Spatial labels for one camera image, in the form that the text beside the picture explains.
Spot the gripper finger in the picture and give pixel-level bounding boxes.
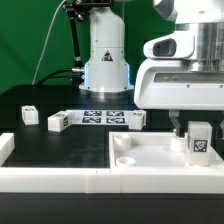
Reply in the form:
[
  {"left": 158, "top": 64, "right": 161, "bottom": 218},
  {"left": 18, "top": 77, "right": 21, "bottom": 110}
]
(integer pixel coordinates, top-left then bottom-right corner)
[
  {"left": 169, "top": 110, "right": 182, "bottom": 137},
  {"left": 219, "top": 119, "right": 224, "bottom": 138}
]

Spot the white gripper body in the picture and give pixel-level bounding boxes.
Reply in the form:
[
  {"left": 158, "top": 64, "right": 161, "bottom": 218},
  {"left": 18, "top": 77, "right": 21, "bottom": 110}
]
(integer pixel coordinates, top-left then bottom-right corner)
[{"left": 134, "top": 33, "right": 224, "bottom": 111}]

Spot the white square table top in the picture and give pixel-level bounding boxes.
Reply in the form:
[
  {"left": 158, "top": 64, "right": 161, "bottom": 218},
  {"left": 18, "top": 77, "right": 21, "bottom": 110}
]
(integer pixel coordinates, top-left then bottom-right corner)
[{"left": 108, "top": 130, "right": 224, "bottom": 168}]

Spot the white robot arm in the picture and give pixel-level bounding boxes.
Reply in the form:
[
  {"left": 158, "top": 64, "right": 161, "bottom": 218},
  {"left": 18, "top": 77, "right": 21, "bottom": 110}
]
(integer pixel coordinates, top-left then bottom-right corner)
[{"left": 80, "top": 0, "right": 224, "bottom": 111}]

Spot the sheet of fiducial markers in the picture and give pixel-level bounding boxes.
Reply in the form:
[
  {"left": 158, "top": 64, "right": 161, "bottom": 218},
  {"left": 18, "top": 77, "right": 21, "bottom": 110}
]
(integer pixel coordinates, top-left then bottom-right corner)
[{"left": 71, "top": 110, "right": 132, "bottom": 125}]

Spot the white U-shaped fence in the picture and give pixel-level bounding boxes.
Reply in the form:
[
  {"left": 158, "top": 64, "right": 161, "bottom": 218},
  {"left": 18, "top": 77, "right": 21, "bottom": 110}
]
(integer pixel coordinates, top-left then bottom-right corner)
[{"left": 0, "top": 133, "right": 224, "bottom": 194}]

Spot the black cable at base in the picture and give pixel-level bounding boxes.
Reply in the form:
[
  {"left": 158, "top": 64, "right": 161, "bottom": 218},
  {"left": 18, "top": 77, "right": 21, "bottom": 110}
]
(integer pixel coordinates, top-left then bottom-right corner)
[{"left": 35, "top": 68, "right": 84, "bottom": 86}]

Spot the grey cable on backdrop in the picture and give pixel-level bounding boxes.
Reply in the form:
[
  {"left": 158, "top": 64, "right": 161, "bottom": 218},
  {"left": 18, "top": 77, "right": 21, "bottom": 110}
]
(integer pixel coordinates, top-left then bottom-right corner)
[{"left": 31, "top": 0, "right": 69, "bottom": 86}]

